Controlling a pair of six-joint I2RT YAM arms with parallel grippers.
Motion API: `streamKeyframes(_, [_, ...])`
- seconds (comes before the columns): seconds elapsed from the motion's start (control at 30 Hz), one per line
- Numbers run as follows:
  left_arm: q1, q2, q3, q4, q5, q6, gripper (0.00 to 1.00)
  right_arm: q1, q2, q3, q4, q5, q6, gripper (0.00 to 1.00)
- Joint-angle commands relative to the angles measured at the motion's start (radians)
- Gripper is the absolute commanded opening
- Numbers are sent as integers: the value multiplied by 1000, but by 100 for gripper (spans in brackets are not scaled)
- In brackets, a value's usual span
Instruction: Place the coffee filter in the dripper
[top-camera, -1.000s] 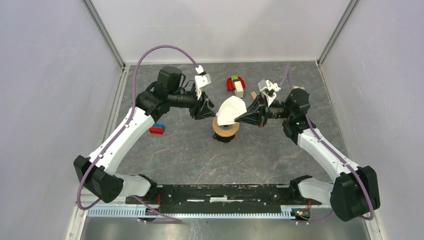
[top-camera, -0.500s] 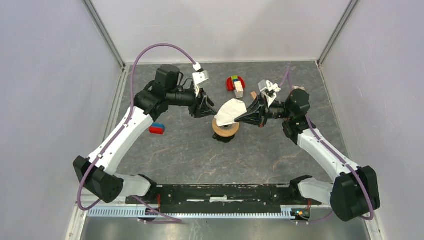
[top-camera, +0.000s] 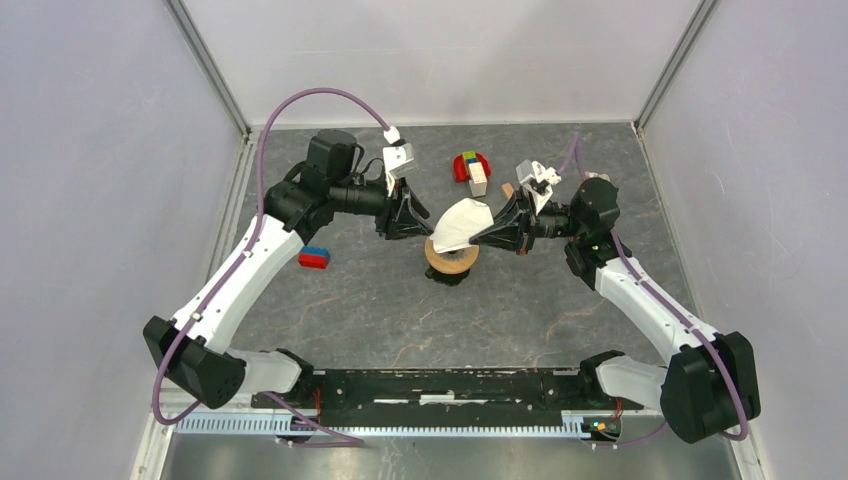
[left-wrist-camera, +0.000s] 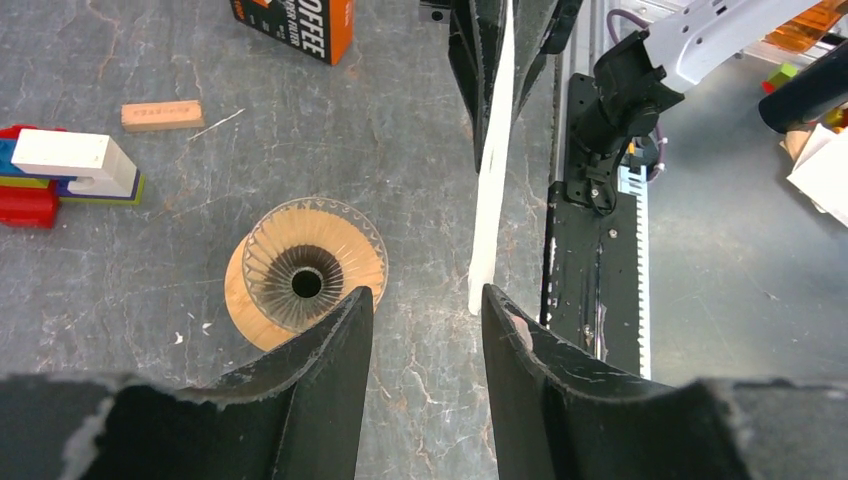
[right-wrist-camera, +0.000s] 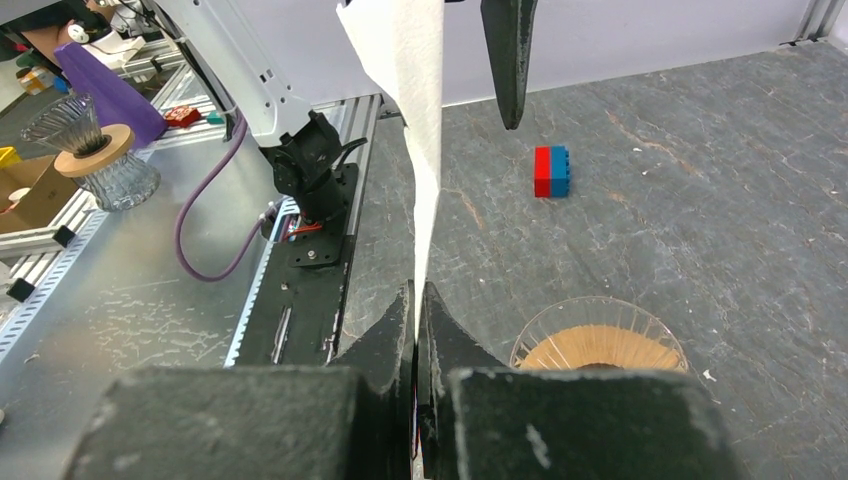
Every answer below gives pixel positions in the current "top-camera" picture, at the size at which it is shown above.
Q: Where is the small wooden block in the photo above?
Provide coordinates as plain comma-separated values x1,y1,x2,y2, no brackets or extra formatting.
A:
501,183,515,200

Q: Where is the white paper coffee filter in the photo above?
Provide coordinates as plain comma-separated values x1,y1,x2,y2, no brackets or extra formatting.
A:
429,198,494,254

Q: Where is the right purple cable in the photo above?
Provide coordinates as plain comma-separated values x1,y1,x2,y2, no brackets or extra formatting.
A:
556,129,750,450

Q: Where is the orange coffee filter box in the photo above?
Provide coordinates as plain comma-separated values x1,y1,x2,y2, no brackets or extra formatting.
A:
585,171,610,182

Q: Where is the red and blue block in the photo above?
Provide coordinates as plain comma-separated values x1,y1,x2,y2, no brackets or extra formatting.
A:
297,246,331,270

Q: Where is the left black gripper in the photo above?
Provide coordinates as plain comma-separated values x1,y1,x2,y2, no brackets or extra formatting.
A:
330,170,434,242

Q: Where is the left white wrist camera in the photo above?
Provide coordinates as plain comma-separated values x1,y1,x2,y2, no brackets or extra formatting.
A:
382,143,417,196

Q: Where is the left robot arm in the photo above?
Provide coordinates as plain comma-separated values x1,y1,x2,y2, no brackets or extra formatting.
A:
142,129,433,409

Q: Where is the round wooden dripper holder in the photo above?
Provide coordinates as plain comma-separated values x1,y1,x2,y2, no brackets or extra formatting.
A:
424,239,480,275

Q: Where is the purple cable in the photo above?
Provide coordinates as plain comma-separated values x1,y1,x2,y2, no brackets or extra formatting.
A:
150,87,405,450
556,129,750,450

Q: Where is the white stacked block tower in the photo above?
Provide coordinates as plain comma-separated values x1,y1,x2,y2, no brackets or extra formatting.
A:
462,151,488,198

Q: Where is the clear glass dripper cone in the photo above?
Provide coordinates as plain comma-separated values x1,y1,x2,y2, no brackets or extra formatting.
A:
438,246,478,262

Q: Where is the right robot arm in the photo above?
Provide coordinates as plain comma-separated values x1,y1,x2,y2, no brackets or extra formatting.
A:
470,177,761,444

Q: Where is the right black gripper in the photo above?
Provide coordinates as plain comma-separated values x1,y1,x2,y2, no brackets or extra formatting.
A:
469,186,585,256

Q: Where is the white toothed cable rail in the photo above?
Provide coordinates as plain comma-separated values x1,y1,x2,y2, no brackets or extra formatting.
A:
175,411,620,440

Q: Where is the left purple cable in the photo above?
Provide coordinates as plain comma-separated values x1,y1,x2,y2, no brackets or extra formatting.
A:
150,87,405,450

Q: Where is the black coffee server base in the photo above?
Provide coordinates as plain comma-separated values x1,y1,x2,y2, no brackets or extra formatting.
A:
425,267,470,287

